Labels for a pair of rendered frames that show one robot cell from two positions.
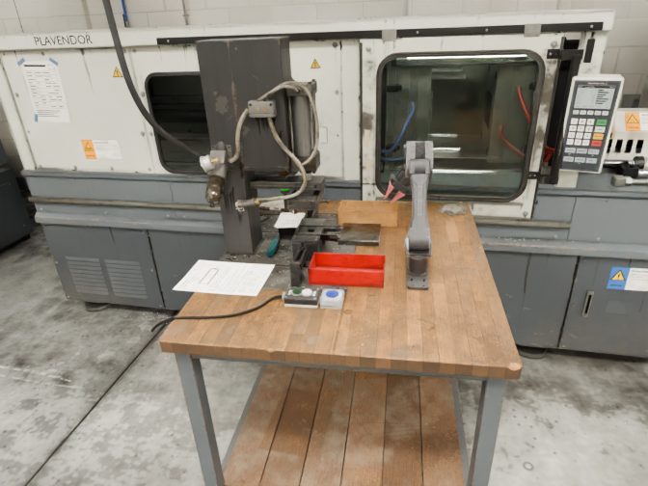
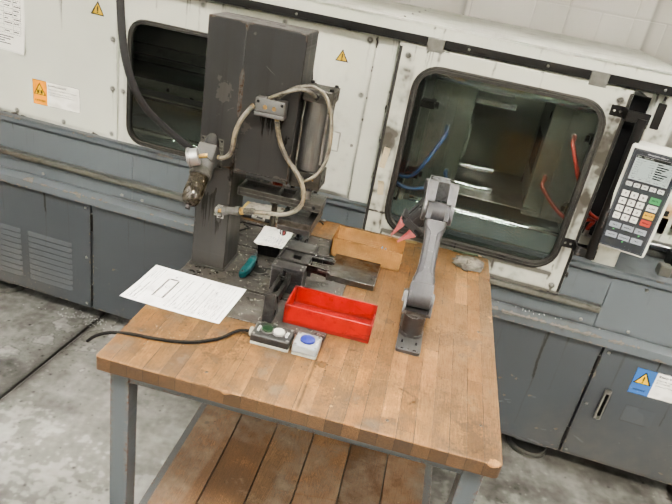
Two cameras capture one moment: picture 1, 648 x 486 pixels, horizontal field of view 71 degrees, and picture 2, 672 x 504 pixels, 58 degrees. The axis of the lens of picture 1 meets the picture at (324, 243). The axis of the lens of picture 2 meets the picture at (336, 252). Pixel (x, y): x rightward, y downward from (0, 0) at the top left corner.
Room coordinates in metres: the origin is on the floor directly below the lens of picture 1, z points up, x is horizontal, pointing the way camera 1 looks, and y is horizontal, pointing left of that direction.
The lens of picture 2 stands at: (-0.14, 0.03, 1.85)
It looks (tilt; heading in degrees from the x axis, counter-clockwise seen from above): 26 degrees down; 357
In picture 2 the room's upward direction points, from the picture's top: 11 degrees clockwise
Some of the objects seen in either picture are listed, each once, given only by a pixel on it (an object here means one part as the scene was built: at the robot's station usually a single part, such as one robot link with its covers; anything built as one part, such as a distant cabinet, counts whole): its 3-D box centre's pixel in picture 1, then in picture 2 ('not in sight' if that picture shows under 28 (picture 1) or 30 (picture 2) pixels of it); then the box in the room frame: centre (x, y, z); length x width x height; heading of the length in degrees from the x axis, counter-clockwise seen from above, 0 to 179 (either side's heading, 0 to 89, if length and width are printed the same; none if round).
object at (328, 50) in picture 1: (284, 108); (293, 93); (2.70, 0.19, 1.24); 2.95 x 0.98 x 0.90; 76
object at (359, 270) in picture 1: (347, 269); (330, 313); (1.35, -0.08, 0.93); 0.25 x 0.12 x 0.06; 80
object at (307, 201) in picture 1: (285, 169); (283, 180); (1.58, 0.12, 1.22); 0.26 x 0.18 x 0.30; 80
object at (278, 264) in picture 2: (310, 229); (295, 256); (1.58, 0.05, 0.98); 0.20 x 0.10 x 0.01; 170
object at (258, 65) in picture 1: (265, 105); (274, 103); (1.60, 0.18, 1.44); 0.17 x 0.13 x 0.42; 80
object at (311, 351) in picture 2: (332, 302); (306, 349); (1.20, -0.02, 0.90); 0.07 x 0.07 x 0.06; 80
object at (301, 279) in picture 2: (310, 240); (293, 267); (1.58, 0.05, 0.94); 0.20 x 0.10 x 0.07; 170
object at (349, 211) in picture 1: (367, 213); (368, 248); (1.83, -0.20, 0.93); 0.25 x 0.13 x 0.08; 80
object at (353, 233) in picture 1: (360, 233); (353, 271); (1.67, -0.15, 0.91); 0.17 x 0.16 x 0.02; 170
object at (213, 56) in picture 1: (232, 153); (224, 148); (1.63, 0.31, 1.28); 0.14 x 0.12 x 0.75; 170
